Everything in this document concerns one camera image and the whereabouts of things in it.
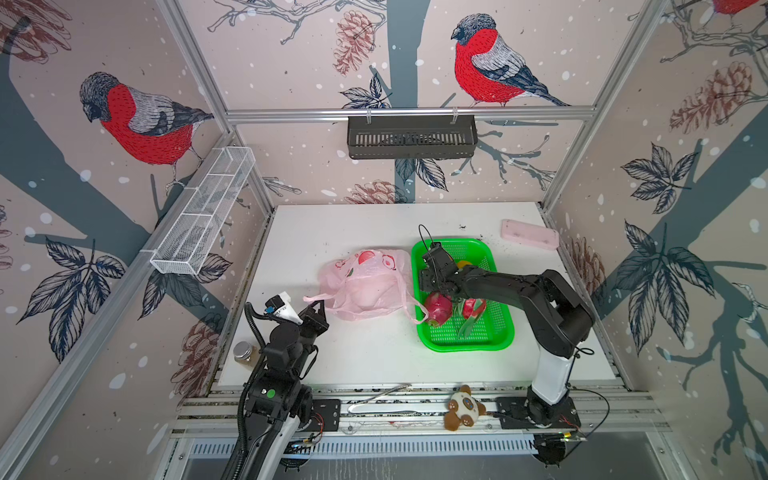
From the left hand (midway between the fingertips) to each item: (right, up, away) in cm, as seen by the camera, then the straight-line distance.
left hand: (323, 299), depth 75 cm
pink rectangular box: (+70, +16, +35) cm, 80 cm away
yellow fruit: (+41, +7, +23) cm, 48 cm away
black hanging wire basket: (+12, +51, +31) cm, 61 cm away
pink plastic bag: (+10, 0, +20) cm, 23 cm away
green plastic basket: (+48, -12, +12) cm, 51 cm away
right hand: (+30, +2, +22) cm, 37 cm away
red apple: (+31, -4, +9) cm, 33 cm away
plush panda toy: (+36, -27, -3) cm, 44 cm away
